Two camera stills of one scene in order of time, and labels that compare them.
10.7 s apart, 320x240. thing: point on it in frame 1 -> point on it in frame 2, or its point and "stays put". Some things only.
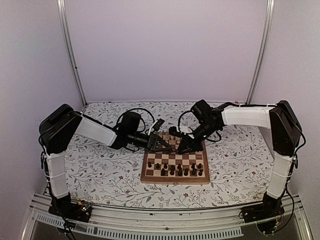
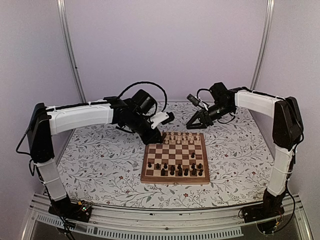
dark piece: (194, 171) stays put
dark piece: (162, 172) stays put
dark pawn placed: (186, 173) stays put
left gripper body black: (141, 143) -> (137, 124)
